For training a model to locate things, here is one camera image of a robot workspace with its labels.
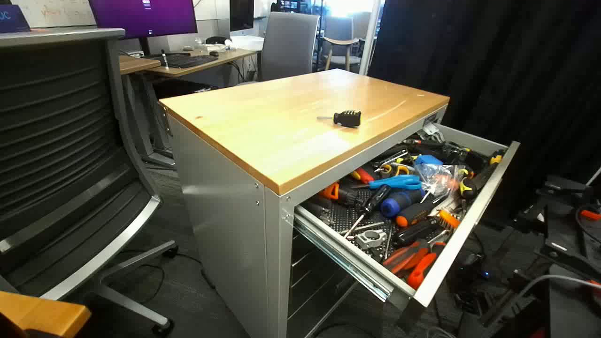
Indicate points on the stubby black screwdriver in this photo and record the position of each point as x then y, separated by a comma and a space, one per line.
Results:
349, 117

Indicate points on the orange and black screwdriver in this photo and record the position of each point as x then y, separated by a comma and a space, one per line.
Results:
414, 216

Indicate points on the grey metal tool drawer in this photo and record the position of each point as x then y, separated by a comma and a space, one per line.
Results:
467, 216

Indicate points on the grey cabinet with wooden top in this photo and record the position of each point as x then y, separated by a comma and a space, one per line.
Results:
251, 134

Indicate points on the silver metal wrench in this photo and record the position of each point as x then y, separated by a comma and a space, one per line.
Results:
369, 239

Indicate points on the grey upholstered office chair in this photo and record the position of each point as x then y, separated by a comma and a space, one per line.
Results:
289, 44

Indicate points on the clear plastic bag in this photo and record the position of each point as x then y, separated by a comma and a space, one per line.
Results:
443, 179

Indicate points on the long wooden office desk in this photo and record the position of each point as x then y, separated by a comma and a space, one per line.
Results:
189, 68

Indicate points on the black keyboard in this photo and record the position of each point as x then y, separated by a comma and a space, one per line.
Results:
189, 59

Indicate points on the dark computer monitor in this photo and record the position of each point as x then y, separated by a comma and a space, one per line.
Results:
242, 14

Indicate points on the small yellow tool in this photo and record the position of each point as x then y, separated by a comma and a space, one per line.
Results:
497, 160

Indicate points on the monitor with purple screen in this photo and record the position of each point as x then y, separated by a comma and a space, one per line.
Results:
144, 15

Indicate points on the black curtain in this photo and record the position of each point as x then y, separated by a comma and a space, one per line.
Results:
501, 68

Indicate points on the black mesh office chair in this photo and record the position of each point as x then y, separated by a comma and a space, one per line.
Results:
59, 143

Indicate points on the wooden armrest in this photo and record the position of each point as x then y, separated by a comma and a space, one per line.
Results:
39, 312

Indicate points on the wooden frame chair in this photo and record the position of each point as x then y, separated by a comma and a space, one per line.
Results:
341, 49

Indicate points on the black equipment frame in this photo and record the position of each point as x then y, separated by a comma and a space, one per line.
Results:
567, 231

